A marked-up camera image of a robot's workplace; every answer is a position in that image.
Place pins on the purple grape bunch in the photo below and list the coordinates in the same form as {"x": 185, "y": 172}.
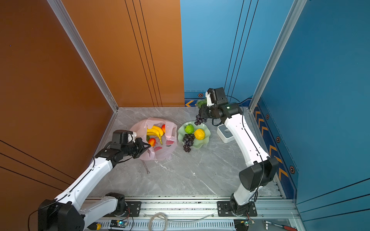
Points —
{"x": 200, "y": 120}
{"x": 188, "y": 141}

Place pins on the light green fruit plate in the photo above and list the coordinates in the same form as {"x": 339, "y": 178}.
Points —
{"x": 197, "y": 143}

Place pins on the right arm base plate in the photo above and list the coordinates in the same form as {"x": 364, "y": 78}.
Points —
{"x": 225, "y": 208}

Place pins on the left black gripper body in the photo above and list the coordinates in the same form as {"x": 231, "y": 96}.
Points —
{"x": 136, "y": 149}

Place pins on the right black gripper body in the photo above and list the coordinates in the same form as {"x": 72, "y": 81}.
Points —
{"x": 209, "y": 112}

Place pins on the green leaf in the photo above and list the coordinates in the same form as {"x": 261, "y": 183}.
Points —
{"x": 200, "y": 103}

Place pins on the green circuit board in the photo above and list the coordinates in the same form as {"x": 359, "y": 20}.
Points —
{"x": 243, "y": 224}
{"x": 120, "y": 224}

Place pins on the yellow black screwdriver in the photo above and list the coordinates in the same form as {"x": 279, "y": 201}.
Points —
{"x": 95, "y": 226}

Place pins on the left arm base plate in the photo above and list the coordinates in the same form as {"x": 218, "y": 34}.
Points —
{"x": 132, "y": 209}

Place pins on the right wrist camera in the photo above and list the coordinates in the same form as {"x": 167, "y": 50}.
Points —
{"x": 216, "y": 97}

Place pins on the red yellow mango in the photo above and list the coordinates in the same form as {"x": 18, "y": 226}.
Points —
{"x": 152, "y": 142}

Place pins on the green bumpy fruit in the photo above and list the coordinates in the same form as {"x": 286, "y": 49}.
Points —
{"x": 189, "y": 129}

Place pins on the left green circuit board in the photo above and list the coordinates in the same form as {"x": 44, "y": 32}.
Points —
{"x": 120, "y": 224}

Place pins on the yellow starfruit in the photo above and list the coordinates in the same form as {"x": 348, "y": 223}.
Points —
{"x": 199, "y": 134}

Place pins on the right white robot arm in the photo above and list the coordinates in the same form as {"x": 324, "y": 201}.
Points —
{"x": 260, "y": 167}

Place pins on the pink plastic bag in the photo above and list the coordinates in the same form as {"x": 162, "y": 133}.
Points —
{"x": 160, "y": 151}

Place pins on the red handled tool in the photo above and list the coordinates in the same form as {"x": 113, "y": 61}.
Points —
{"x": 285, "y": 227}

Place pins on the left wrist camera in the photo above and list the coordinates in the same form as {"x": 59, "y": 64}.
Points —
{"x": 123, "y": 137}

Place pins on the red pear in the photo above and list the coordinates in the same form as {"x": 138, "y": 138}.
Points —
{"x": 163, "y": 128}

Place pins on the right green circuit board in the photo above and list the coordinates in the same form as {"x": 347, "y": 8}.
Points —
{"x": 243, "y": 224}

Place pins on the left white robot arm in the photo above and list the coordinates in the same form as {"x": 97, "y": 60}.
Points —
{"x": 67, "y": 213}

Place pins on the yellow banana bunch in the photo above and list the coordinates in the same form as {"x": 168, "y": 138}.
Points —
{"x": 155, "y": 131}

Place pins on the small metal wrench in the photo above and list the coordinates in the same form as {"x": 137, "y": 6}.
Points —
{"x": 145, "y": 166}

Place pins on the white grey tissue box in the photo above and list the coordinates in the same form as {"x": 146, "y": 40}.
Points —
{"x": 225, "y": 134}

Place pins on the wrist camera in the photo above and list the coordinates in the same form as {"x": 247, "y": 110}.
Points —
{"x": 123, "y": 137}
{"x": 216, "y": 97}

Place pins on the aluminium front rail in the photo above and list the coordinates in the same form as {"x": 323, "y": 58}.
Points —
{"x": 197, "y": 208}

